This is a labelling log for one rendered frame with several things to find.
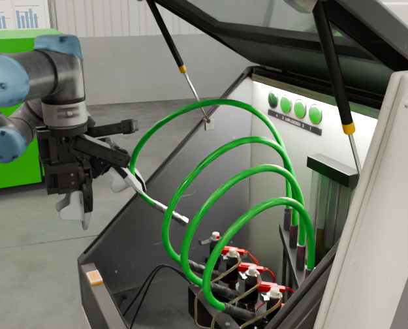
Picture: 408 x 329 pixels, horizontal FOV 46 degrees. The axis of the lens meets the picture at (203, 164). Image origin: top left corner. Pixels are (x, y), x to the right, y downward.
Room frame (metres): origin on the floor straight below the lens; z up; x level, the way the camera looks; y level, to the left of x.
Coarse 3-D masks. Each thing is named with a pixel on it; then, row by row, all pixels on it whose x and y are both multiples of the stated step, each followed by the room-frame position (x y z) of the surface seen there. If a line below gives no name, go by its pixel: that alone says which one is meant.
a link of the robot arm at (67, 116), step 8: (48, 104) 0.79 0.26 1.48; (64, 104) 0.86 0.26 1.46; (72, 104) 0.79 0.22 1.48; (80, 104) 0.81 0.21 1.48; (48, 112) 0.79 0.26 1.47; (56, 112) 0.79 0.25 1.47; (64, 112) 0.79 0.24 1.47; (72, 112) 0.80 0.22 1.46; (80, 112) 0.80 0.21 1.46; (48, 120) 0.79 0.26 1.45; (56, 120) 0.79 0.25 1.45; (64, 120) 0.79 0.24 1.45; (72, 120) 0.79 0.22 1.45; (80, 120) 0.80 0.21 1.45; (56, 128) 0.79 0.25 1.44; (64, 128) 0.79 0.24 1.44; (72, 128) 0.80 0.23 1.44
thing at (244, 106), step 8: (192, 104) 1.04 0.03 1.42; (200, 104) 1.04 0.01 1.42; (208, 104) 1.04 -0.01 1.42; (216, 104) 1.04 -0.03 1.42; (224, 104) 1.05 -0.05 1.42; (232, 104) 1.04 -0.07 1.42; (240, 104) 1.05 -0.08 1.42; (248, 104) 1.05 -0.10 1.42; (176, 112) 1.04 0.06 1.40; (184, 112) 1.04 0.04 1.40; (256, 112) 1.05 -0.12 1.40; (160, 120) 1.04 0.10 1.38; (168, 120) 1.04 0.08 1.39; (264, 120) 1.05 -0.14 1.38; (152, 128) 1.04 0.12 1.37; (272, 128) 1.05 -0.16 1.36; (144, 136) 1.03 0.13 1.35; (280, 136) 1.05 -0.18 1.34; (280, 144) 1.05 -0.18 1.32; (136, 152) 1.03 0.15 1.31; (288, 184) 1.05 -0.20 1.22; (136, 192) 1.03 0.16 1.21; (288, 192) 1.05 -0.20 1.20; (152, 200) 1.04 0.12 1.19; (288, 208) 1.05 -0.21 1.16
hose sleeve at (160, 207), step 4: (156, 200) 1.04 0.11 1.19; (156, 204) 1.03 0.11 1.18; (160, 204) 1.04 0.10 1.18; (156, 208) 1.03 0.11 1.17; (160, 208) 1.03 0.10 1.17; (164, 208) 1.03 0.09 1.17; (164, 212) 1.03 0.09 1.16; (172, 216) 1.03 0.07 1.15; (176, 216) 1.04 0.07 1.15; (180, 216) 1.04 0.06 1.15; (176, 220) 1.04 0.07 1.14; (180, 220) 1.03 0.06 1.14
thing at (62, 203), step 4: (80, 188) 0.84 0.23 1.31; (68, 196) 0.83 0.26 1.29; (60, 200) 0.83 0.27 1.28; (64, 200) 0.83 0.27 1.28; (68, 200) 0.83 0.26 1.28; (80, 200) 0.83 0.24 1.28; (56, 204) 0.82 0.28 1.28; (60, 204) 0.83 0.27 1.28; (64, 204) 0.83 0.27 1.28; (68, 204) 0.83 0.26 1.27; (56, 208) 0.82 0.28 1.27; (60, 208) 0.83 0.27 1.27
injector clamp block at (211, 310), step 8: (192, 288) 0.98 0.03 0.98; (200, 288) 0.98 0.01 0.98; (192, 296) 0.97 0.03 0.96; (200, 296) 0.95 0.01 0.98; (192, 304) 0.97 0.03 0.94; (200, 304) 0.93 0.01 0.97; (208, 304) 0.92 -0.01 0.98; (192, 312) 0.97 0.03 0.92; (200, 312) 0.93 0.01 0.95; (208, 312) 0.89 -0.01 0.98; (200, 320) 0.93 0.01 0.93; (208, 320) 0.89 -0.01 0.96; (216, 320) 0.86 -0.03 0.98; (224, 320) 0.86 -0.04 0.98; (232, 320) 0.86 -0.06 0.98; (240, 320) 0.89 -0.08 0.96; (216, 328) 0.86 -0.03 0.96; (224, 328) 0.84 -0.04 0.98; (232, 328) 0.84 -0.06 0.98; (256, 328) 0.84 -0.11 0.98
